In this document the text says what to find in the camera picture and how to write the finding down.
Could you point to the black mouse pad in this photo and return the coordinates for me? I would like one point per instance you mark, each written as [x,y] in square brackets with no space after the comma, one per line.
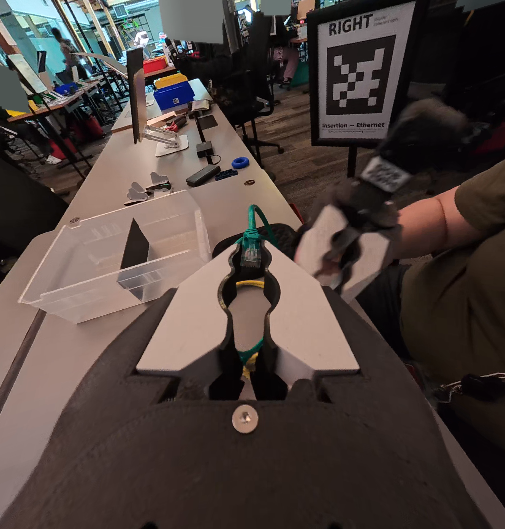
[284,235]

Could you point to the black power adapter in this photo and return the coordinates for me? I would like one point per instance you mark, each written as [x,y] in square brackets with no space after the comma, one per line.
[205,148]

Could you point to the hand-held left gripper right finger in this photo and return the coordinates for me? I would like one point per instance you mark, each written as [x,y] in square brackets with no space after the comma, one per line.
[310,330]

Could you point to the silver computer monitor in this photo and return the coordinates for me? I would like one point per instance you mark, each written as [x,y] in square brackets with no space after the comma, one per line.
[136,99]

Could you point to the blue storage bin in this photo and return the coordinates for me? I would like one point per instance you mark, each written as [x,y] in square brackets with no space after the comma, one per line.
[174,96]

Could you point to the silver monitor stand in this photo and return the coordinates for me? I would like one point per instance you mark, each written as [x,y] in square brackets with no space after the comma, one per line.
[165,140]

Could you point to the red storage bin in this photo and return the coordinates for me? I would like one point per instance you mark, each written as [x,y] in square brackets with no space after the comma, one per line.
[155,65]

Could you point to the framed marker sign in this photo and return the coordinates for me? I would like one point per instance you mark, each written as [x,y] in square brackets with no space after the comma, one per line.
[360,74]

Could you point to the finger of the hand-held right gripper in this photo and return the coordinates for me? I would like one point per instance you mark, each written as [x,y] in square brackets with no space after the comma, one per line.
[376,252]
[318,235]

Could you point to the black desk pad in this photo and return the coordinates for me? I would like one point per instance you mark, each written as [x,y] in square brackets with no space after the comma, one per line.
[207,122]

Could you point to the black office chair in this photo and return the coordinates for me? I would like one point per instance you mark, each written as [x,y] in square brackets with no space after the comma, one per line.
[252,95]

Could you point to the black rectangular box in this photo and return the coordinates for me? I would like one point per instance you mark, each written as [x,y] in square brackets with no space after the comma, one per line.
[203,175]

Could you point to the person's right forearm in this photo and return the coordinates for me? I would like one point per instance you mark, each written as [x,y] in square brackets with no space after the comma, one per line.
[426,223]

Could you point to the clear plastic bin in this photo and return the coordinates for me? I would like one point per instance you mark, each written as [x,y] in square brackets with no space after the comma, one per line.
[91,264]

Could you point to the small yellow storage bin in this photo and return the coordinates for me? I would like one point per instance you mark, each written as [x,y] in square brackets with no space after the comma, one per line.
[170,81]

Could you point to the person's olive shirt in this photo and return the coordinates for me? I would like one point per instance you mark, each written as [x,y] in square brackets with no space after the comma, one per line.
[463,297]

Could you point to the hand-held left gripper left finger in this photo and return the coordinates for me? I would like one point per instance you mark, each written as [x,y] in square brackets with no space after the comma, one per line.
[186,330]

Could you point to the grey wavy plate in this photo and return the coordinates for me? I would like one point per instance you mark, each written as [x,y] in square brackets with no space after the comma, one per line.
[137,194]
[159,181]

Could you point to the red pliers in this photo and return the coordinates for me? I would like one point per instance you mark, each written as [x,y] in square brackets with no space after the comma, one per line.
[176,123]

